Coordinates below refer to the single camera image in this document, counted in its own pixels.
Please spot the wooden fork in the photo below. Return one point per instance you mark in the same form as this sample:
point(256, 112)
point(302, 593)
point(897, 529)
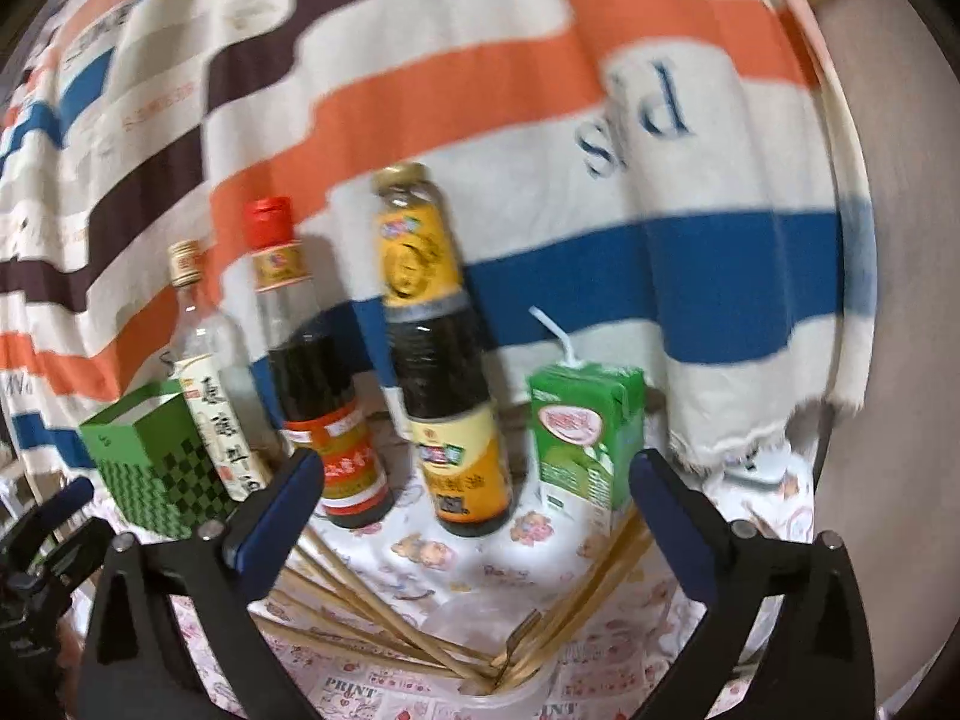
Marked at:
point(517, 641)

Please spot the red cap sesame oil bottle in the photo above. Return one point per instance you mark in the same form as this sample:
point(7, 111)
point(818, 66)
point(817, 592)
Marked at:
point(322, 390)

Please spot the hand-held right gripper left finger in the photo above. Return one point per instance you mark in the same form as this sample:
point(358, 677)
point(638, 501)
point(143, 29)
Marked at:
point(277, 510)

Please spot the oyster sauce bottle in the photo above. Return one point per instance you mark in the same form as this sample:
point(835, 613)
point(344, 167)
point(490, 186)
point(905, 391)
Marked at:
point(442, 390)

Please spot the green checkered box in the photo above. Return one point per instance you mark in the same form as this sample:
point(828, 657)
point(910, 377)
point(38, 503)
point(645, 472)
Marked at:
point(150, 465)

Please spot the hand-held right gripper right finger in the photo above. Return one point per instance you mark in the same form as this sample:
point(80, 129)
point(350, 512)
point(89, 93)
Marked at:
point(667, 514)

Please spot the cooking wine bottle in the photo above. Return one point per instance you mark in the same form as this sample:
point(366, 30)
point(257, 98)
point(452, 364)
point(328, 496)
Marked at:
point(214, 390)

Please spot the translucent plastic cup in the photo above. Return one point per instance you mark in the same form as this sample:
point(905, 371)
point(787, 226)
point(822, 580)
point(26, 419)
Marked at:
point(517, 703)

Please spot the bundle of wooden chopsticks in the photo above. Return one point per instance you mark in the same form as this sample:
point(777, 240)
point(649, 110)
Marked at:
point(375, 615)

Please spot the bear print tablecloth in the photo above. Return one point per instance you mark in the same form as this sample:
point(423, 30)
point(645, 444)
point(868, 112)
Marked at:
point(420, 547)

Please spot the green milk drink carton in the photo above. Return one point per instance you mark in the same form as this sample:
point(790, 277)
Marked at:
point(577, 450)

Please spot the striped cloth backdrop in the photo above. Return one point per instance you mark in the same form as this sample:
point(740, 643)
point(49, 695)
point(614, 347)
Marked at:
point(450, 90)

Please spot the white drinking straw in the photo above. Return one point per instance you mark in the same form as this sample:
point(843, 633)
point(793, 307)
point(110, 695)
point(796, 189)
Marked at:
point(559, 337)

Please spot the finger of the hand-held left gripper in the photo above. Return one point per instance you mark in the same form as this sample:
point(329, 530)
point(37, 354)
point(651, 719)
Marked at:
point(67, 502)
point(79, 547)

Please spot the brown wooden board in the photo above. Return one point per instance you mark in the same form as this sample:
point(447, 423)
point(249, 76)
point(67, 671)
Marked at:
point(900, 315)

